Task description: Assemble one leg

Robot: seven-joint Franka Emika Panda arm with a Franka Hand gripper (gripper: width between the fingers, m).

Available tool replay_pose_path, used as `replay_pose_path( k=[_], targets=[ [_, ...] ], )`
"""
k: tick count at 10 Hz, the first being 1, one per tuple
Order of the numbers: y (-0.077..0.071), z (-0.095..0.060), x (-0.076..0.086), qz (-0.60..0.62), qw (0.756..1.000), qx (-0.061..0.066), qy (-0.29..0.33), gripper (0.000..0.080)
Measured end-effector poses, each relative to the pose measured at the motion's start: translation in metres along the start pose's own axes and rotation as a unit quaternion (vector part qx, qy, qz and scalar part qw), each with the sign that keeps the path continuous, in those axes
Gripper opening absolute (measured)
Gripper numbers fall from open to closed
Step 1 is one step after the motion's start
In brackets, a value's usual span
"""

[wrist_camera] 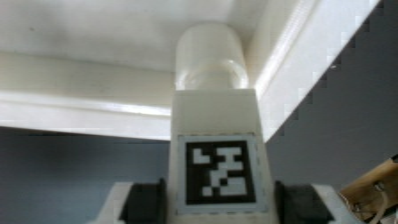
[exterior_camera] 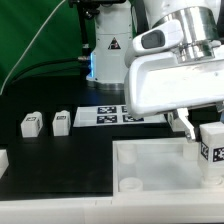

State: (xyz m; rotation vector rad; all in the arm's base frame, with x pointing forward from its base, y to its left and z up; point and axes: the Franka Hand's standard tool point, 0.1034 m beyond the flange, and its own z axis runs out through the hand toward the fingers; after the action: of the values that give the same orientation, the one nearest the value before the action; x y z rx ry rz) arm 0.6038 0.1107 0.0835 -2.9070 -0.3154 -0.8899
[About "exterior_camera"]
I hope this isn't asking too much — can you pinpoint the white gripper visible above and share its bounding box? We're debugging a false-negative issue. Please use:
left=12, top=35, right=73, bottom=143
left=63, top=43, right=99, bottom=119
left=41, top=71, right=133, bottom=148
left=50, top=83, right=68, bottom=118
left=124, top=19, right=224, bottom=142

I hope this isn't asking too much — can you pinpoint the white square table top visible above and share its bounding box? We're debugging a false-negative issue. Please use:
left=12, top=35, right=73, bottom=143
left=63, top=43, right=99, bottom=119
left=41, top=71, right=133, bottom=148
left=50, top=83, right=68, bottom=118
left=113, top=138, right=224, bottom=204

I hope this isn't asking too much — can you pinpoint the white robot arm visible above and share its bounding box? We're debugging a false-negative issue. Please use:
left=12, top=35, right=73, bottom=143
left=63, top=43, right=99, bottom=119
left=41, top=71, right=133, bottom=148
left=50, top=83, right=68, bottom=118
left=69, top=0, right=224, bottom=141

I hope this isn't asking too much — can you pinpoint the white sheet with AprilTags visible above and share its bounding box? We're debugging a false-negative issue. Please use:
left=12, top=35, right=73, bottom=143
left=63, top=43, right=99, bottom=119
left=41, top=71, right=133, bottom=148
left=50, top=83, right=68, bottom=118
left=73, top=105, right=166, bottom=127

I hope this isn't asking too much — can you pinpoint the white L-shaped obstacle fence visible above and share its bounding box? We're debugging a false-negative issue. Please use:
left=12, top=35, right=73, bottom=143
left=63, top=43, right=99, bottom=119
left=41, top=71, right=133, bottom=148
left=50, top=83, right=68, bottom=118
left=0, top=198, right=224, bottom=224

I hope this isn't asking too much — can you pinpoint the green backdrop curtain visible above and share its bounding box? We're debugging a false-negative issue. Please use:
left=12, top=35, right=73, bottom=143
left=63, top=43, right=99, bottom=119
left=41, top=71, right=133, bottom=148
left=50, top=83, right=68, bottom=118
left=0, top=0, right=148, bottom=87

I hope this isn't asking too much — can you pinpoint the white part at left edge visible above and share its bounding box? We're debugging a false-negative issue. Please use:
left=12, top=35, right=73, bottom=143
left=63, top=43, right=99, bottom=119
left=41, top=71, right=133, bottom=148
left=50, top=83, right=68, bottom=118
left=0, top=149, right=9, bottom=178

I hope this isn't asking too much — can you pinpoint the black cable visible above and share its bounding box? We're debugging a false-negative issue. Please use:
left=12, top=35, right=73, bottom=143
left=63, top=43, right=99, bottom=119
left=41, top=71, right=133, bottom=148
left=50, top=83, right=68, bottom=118
left=5, top=57, right=88, bottom=88

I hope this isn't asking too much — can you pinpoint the white cable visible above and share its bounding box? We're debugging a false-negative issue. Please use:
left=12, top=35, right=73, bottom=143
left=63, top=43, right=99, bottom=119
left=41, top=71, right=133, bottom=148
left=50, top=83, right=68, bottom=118
left=0, top=0, right=67, bottom=95

